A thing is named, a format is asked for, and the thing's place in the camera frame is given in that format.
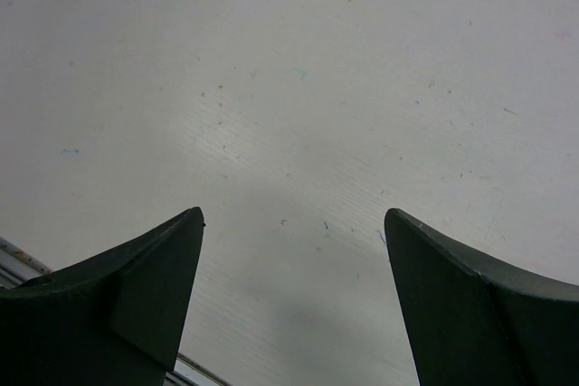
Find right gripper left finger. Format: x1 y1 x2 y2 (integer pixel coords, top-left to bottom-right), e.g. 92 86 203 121
1 207 204 385

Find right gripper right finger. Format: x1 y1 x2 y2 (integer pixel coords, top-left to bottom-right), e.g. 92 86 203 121
384 208 578 385

